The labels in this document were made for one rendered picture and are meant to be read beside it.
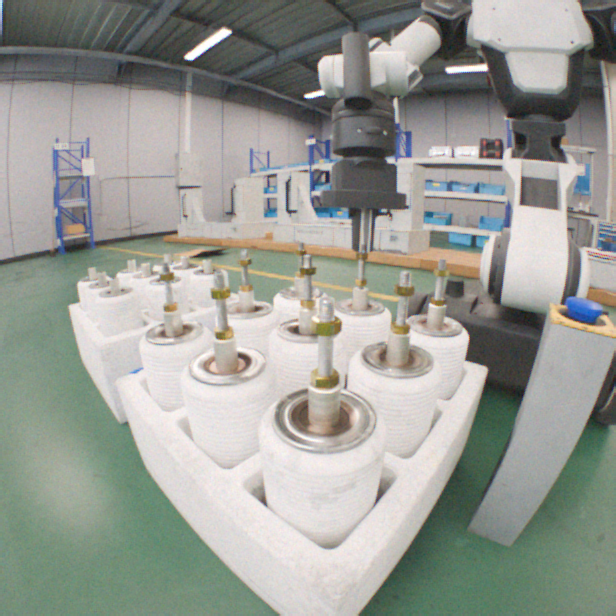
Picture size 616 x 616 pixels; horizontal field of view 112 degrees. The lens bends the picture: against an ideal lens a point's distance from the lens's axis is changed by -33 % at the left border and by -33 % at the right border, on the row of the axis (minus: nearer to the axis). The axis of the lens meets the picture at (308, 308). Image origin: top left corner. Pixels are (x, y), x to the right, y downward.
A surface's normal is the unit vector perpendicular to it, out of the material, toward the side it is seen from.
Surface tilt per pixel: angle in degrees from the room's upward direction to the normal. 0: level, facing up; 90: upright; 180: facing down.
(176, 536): 0
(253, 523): 0
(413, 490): 0
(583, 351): 90
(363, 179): 90
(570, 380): 90
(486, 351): 90
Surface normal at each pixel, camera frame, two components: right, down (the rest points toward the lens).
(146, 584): 0.00, -0.95
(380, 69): -0.32, 0.30
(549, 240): -0.39, -0.61
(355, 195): 0.10, 0.31
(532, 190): -0.50, -0.40
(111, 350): 0.77, 0.20
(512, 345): -0.63, 0.24
